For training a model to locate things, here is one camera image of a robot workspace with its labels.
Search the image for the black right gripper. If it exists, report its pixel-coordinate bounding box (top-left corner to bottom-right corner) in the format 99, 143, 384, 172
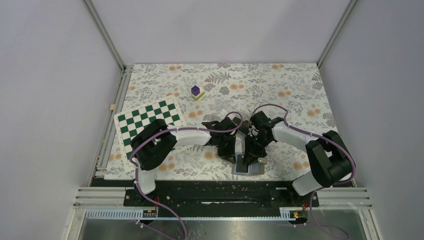
242, 133, 272, 166

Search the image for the grey card holder wallet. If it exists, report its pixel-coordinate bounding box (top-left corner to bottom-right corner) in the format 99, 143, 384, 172
232, 153, 265, 176

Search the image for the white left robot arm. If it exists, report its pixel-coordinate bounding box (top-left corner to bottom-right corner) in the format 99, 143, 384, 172
129, 116, 242, 206

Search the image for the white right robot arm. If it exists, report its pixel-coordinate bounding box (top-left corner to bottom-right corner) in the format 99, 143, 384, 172
234, 111, 355, 206

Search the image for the floral table cloth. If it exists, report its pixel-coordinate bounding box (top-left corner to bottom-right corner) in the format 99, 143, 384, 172
104, 63, 339, 181

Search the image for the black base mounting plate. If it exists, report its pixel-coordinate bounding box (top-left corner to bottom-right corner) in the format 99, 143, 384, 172
123, 180, 319, 214

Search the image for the purple yellow cube stack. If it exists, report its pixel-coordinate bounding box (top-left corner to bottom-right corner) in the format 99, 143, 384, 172
190, 85, 205, 101

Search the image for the green white chessboard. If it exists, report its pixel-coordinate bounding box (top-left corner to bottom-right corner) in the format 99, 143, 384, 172
114, 95, 187, 171

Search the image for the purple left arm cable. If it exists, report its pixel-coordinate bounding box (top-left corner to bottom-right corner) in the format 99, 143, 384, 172
129, 111, 244, 240

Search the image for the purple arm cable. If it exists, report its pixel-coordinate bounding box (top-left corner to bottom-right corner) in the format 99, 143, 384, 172
129, 111, 244, 240
249, 103, 357, 240

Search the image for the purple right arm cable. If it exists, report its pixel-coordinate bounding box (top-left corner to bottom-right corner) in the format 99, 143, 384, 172
249, 103, 357, 240

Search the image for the grey slotted cable duct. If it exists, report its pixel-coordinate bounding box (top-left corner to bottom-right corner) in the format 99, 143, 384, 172
85, 207, 301, 221

